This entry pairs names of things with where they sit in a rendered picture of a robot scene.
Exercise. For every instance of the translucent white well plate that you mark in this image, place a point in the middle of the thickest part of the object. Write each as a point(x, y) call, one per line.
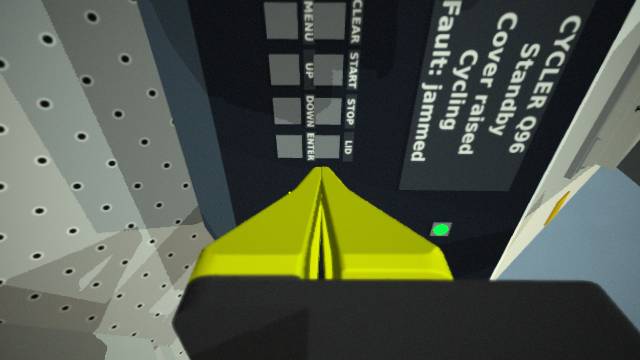
point(622, 130)

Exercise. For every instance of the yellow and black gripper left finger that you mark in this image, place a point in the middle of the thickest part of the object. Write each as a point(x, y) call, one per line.
point(282, 239)

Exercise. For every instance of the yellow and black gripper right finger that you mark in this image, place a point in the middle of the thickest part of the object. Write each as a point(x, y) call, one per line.
point(359, 241)

